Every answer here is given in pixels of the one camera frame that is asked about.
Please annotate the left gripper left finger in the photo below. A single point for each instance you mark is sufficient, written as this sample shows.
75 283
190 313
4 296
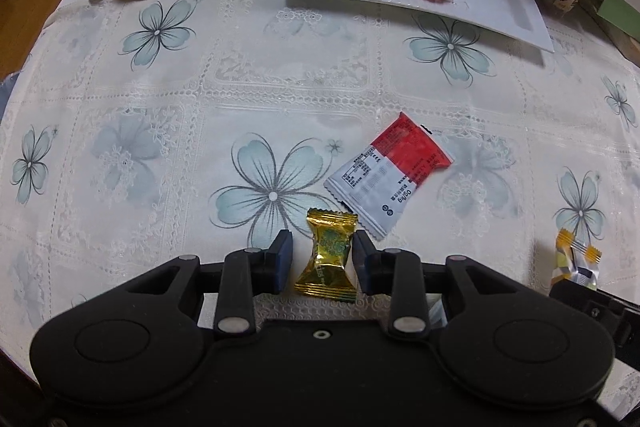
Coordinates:
246 274

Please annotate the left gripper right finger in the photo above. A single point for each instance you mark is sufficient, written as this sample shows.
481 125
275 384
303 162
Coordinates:
397 274

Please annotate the yellow silver snack packet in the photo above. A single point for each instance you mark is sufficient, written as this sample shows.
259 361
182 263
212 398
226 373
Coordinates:
575 261

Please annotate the gold candy wrapper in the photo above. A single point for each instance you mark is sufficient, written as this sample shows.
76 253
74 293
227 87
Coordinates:
325 275

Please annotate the red white snack packet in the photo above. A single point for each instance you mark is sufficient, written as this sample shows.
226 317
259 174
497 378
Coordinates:
377 184

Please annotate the white floral tablecloth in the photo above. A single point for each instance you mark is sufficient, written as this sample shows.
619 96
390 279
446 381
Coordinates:
145 140

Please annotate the desk calendar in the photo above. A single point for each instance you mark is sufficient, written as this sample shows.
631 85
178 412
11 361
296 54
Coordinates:
623 14

